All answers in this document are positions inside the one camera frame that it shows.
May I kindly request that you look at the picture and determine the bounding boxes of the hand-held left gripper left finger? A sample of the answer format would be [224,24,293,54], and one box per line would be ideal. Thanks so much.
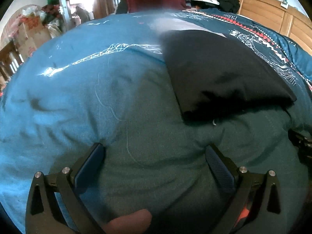
[25,142,108,234]

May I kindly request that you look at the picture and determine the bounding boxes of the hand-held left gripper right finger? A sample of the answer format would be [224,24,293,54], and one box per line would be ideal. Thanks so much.
[205,144,285,234]

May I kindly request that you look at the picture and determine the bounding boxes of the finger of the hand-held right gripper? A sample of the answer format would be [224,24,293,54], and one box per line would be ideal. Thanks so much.
[288,129,312,157]

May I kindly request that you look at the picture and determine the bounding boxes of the black garment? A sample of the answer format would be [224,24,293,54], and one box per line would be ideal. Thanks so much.
[149,17,298,123]

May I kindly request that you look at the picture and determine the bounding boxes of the blue printed blanket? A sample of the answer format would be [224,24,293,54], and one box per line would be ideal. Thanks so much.
[0,7,312,234]

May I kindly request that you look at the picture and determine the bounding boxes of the reddish blurred object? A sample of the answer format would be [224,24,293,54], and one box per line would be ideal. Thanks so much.
[104,209,153,234]

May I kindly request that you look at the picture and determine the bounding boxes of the wooden headboard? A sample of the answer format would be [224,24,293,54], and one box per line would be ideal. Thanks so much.
[238,0,312,49]

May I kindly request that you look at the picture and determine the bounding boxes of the cardboard boxes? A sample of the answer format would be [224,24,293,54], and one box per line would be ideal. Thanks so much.
[14,21,52,59]

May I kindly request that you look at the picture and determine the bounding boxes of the pile of bags and clutter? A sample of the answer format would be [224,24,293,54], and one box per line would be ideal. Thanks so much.
[19,4,64,31]

